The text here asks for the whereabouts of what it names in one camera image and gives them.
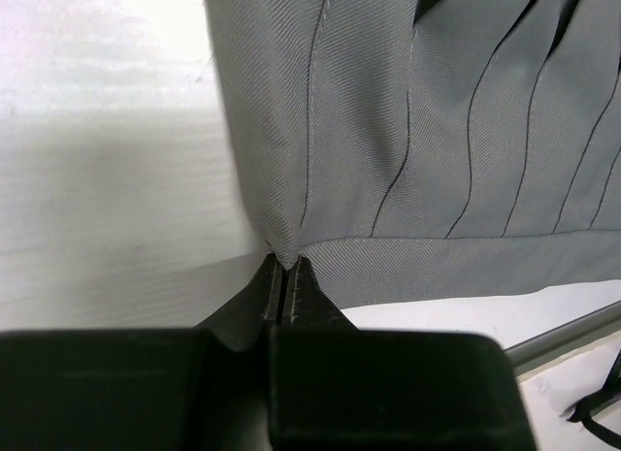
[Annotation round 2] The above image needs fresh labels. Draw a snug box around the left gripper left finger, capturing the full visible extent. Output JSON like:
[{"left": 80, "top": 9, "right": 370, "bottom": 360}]
[{"left": 1, "top": 255, "right": 281, "bottom": 450}]

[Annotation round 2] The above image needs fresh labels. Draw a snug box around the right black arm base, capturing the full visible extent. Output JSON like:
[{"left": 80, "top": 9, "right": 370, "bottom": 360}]
[{"left": 567, "top": 354, "right": 621, "bottom": 450}]

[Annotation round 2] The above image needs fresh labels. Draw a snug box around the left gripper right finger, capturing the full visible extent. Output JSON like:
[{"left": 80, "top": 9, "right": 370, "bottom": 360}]
[{"left": 269, "top": 258, "right": 523, "bottom": 450}]

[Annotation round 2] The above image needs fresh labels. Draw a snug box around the aluminium table frame rail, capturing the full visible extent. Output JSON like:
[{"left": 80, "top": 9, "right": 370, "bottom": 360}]
[{"left": 505, "top": 303, "right": 620, "bottom": 375}]

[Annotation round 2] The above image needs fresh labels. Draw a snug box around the grey pleated skirt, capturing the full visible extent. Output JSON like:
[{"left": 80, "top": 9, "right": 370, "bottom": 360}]
[{"left": 206, "top": 0, "right": 620, "bottom": 308}]

